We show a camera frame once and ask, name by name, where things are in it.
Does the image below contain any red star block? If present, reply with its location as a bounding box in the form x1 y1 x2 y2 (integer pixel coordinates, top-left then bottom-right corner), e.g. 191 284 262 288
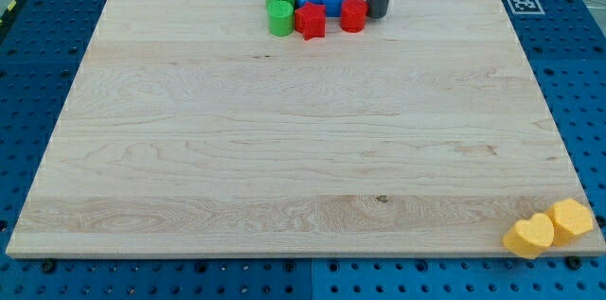
294 2 326 41

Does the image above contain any yellow heart block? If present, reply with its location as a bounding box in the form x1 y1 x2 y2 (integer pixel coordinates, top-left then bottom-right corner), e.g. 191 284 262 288
502 213 555 259

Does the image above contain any light wooden board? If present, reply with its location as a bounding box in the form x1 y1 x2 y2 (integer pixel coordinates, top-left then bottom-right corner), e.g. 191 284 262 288
7 0 586 259

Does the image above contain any red cylinder block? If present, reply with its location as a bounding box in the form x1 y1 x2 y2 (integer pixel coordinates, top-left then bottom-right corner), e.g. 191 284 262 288
340 0 367 33

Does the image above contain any green cylinder block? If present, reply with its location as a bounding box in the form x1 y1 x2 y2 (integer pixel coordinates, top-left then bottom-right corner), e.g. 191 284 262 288
267 0 294 37

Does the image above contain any yellow hexagon block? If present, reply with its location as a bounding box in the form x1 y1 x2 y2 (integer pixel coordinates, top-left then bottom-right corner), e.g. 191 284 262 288
545 199 594 247

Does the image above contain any white fiducial marker tag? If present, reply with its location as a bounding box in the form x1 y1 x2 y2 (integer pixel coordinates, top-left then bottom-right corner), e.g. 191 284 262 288
506 0 544 15

